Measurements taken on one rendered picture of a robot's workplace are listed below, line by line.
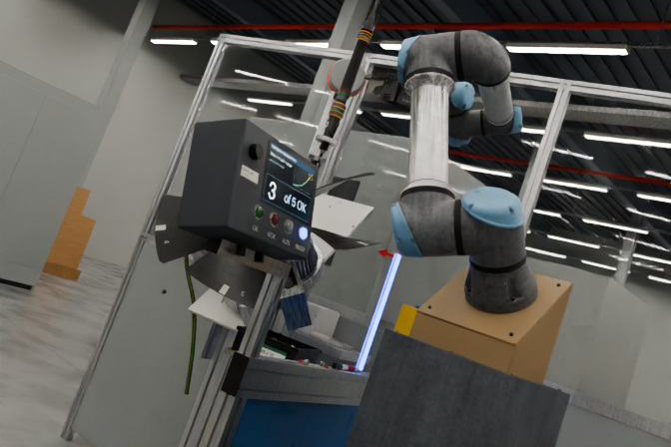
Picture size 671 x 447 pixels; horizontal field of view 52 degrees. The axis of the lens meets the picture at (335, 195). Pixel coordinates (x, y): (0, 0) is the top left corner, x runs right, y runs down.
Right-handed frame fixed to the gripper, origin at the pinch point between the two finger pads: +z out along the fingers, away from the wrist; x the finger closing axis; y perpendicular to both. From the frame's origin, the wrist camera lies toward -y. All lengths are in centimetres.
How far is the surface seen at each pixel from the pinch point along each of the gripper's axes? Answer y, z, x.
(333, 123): 17.0, 3.6, -6.4
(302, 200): 40, -44, -67
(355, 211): 42, 14, 31
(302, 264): 61, 4, -3
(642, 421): 81, -85, 66
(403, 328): 70, -28, 11
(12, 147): 77, 539, 172
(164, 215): 57, 40, -29
